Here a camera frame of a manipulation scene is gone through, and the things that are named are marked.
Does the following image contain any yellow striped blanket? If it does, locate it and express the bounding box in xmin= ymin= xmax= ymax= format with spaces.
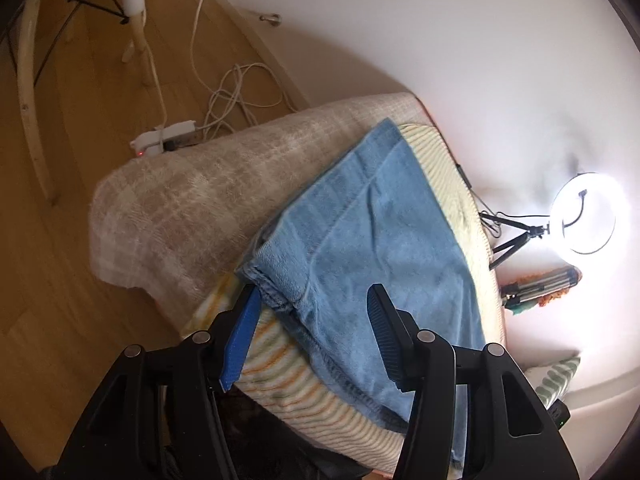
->
xmin=180 ymin=122 xmax=506 ymax=476

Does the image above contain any thick white power cable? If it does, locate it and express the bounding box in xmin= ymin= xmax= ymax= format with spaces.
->
xmin=142 ymin=10 xmax=168 ymax=128

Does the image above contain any white power strip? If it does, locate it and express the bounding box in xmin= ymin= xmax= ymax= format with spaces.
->
xmin=131 ymin=119 xmax=197 ymax=159

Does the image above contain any tangled white cable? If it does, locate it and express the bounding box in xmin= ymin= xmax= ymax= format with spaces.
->
xmin=191 ymin=0 xmax=301 ymax=142

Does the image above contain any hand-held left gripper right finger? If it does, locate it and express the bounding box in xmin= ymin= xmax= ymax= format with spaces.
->
xmin=366 ymin=284 xmax=581 ymax=480

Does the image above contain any white ring light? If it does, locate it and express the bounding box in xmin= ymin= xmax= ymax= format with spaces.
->
xmin=550 ymin=172 xmax=617 ymax=256

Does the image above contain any blue towel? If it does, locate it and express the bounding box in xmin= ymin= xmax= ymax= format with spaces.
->
xmin=235 ymin=118 xmax=486 ymax=466

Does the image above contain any folded silver tripod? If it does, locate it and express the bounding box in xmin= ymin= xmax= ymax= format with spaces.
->
xmin=500 ymin=267 xmax=581 ymax=312

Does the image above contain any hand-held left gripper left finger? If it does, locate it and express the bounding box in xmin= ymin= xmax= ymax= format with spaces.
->
xmin=50 ymin=285 xmax=262 ymax=480

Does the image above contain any black ring light cable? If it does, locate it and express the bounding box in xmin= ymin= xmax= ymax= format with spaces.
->
xmin=455 ymin=162 xmax=503 ymax=237

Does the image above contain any black mini tripod stand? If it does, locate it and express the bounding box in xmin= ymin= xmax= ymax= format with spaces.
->
xmin=479 ymin=212 xmax=551 ymax=271

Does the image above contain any green striped white pillow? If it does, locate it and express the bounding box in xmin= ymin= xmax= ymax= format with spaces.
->
xmin=525 ymin=356 xmax=582 ymax=409

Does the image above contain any pink checked blanket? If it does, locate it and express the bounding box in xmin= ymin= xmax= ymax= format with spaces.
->
xmin=89 ymin=92 xmax=436 ymax=328

